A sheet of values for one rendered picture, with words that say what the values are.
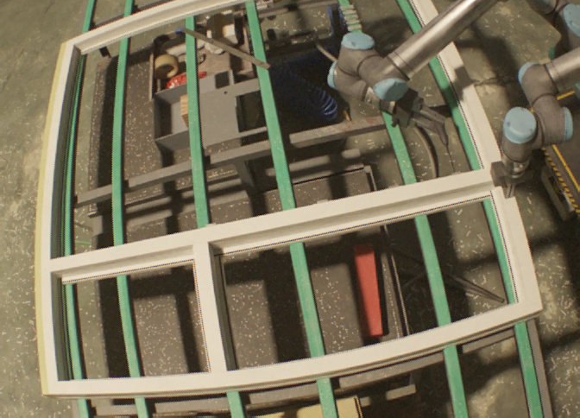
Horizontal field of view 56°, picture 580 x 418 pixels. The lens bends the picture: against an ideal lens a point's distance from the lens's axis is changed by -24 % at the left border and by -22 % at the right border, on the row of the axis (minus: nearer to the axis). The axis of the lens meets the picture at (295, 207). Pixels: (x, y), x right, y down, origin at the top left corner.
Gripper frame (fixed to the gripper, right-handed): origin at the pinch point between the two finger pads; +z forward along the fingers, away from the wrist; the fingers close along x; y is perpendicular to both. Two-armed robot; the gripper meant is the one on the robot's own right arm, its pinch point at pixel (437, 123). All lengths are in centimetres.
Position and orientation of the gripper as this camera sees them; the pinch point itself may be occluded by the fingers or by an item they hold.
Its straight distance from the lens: 191.5
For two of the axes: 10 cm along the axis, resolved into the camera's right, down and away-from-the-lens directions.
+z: 8.8, 4.4, -1.9
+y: -4.8, 7.4, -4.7
